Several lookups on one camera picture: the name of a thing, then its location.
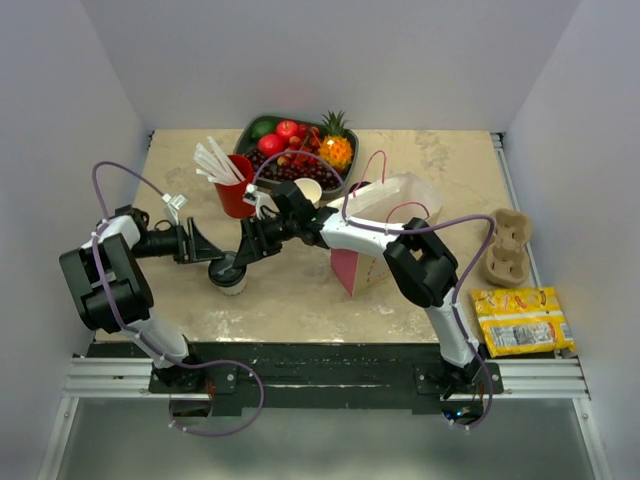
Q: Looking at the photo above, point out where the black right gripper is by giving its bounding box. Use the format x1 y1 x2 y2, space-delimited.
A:
235 214 299 269

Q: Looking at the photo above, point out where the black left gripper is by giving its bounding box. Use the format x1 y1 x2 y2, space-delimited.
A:
132 218 224 265

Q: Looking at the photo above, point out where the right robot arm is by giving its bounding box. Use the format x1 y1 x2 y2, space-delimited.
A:
233 181 494 393

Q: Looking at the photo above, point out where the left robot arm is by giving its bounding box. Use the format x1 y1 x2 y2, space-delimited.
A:
59 205 229 392

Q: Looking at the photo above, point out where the red plastic cup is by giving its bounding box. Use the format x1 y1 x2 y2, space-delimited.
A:
215 154 255 219

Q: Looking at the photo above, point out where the dark green fruit tray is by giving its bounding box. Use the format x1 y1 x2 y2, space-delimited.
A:
234 114 359 199

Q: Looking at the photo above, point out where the red apple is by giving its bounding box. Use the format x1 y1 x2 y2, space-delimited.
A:
257 133 285 158
275 120 298 143

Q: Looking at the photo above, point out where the green lime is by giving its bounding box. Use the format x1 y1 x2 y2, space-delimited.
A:
251 120 276 141

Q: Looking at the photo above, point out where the orange plastic pineapple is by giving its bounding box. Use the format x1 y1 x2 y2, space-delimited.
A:
318 111 354 172

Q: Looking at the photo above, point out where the brown cardboard cup carrier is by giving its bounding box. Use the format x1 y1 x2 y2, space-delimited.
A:
481 208 533 288

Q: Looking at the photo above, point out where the yellow snack bag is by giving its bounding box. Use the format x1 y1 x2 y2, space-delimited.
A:
470 287 575 358

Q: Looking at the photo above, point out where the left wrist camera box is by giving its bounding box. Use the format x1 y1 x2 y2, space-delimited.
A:
161 193 187 226

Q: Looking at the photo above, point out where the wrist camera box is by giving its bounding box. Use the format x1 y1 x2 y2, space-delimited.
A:
242 184 277 219
161 193 187 226

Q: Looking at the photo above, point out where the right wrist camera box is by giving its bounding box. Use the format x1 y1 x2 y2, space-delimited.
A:
242 184 277 219

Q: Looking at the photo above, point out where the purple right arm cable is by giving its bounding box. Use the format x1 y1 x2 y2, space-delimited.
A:
244 149 499 431

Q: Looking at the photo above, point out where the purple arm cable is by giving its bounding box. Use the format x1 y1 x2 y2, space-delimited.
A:
92 160 266 441
244 149 499 431

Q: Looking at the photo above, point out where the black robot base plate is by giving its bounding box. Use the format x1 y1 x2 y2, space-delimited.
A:
149 342 504 420

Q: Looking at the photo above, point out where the aluminium frame rail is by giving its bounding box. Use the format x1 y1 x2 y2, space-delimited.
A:
63 358 589 400

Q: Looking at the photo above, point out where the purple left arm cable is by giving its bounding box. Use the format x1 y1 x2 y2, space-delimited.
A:
92 160 266 441

